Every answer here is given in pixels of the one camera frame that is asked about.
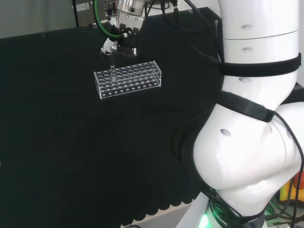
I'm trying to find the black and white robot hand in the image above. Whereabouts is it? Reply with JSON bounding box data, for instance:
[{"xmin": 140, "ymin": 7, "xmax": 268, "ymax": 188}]
[{"xmin": 100, "ymin": 9, "xmax": 146, "ymax": 57}]

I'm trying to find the clear glass test tube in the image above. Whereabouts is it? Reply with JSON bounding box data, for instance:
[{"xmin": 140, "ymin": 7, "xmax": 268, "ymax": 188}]
[{"xmin": 109, "ymin": 55, "xmax": 117, "ymax": 81}]

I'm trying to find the clear plastic test tube rack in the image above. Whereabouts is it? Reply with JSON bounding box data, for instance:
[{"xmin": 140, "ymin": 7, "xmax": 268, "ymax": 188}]
[{"xmin": 94, "ymin": 61, "xmax": 162, "ymax": 100}]

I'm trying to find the black bench cloth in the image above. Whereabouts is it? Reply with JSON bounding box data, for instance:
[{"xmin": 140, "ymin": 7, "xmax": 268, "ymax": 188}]
[{"xmin": 0, "ymin": 6, "xmax": 225, "ymax": 228}]

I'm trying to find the yellow stop button box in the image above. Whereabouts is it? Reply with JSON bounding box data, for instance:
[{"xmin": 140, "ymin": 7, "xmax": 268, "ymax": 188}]
[{"xmin": 279, "ymin": 177, "xmax": 304, "ymax": 203}]

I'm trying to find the green cable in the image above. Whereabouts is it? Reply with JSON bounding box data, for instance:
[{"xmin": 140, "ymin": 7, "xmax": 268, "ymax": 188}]
[{"xmin": 94, "ymin": 0, "xmax": 122, "ymax": 40}]

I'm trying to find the black cable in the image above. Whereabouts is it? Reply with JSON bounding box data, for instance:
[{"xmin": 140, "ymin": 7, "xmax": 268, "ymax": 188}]
[
  {"xmin": 160, "ymin": 0, "xmax": 224, "ymax": 70},
  {"xmin": 183, "ymin": 0, "xmax": 226, "ymax": 69}
]

